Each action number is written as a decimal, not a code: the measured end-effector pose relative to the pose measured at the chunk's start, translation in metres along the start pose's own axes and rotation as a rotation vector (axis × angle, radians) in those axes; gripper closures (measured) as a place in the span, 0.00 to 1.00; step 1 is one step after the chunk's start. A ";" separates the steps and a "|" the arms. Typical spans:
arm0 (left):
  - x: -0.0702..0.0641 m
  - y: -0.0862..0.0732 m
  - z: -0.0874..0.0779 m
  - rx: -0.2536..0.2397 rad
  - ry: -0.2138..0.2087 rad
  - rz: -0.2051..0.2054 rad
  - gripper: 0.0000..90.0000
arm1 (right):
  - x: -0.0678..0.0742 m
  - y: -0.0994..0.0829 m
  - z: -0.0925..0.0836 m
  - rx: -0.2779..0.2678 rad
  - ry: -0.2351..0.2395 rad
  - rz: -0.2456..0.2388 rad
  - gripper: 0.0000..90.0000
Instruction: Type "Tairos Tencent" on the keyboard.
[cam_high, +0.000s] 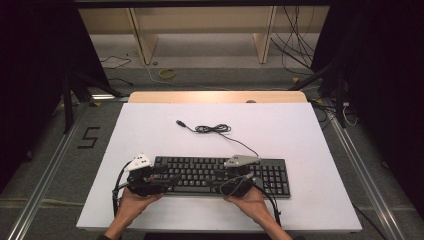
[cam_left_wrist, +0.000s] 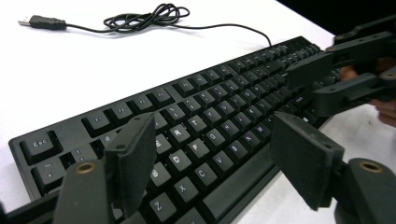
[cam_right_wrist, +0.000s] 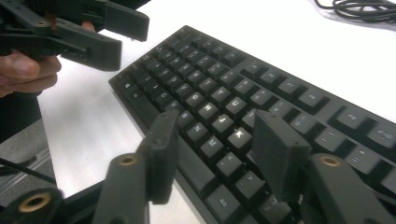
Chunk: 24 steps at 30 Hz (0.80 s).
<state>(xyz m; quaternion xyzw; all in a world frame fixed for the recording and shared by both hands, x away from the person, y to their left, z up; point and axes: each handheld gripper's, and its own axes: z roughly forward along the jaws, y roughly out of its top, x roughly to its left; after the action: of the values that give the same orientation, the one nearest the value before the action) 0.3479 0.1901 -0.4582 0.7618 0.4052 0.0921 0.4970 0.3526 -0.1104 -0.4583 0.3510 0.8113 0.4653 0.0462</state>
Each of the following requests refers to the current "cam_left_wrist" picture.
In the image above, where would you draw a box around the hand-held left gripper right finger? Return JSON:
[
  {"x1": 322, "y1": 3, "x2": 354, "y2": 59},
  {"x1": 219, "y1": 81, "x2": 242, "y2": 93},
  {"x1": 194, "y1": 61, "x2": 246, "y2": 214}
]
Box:
[{"x1": 268, "y1": 110, "x2": 346, "y2": 212}]

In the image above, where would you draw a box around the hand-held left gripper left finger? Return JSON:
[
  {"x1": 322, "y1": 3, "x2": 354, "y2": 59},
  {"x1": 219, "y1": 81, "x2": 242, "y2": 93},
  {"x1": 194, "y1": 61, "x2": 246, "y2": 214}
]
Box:
[{"x1": 103, "y1": 111, "x2": 157, "y2": 218}]

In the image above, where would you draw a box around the black computer keyboard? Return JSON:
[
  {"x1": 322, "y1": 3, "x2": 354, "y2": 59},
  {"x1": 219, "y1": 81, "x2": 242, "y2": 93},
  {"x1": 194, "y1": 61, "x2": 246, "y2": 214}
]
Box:
[{"x1": 7, "y1": 35, "x2": 341, "y2": 224}]

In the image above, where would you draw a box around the black keyboard usb cable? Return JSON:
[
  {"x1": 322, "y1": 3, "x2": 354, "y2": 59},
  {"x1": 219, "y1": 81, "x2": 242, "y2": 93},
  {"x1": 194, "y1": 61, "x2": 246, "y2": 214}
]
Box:
[{"x1": 17, "y1": 3, "x2": 273, "y2": 48}]

